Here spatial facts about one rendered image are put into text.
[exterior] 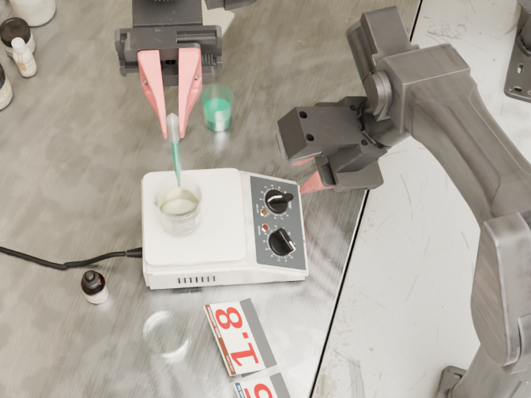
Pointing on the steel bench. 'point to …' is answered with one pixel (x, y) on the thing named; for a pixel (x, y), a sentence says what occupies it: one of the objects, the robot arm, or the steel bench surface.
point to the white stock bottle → (34, 10)
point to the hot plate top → (236, 211)
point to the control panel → (259, 185)
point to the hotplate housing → (205, 277)
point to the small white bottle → (23, 58)
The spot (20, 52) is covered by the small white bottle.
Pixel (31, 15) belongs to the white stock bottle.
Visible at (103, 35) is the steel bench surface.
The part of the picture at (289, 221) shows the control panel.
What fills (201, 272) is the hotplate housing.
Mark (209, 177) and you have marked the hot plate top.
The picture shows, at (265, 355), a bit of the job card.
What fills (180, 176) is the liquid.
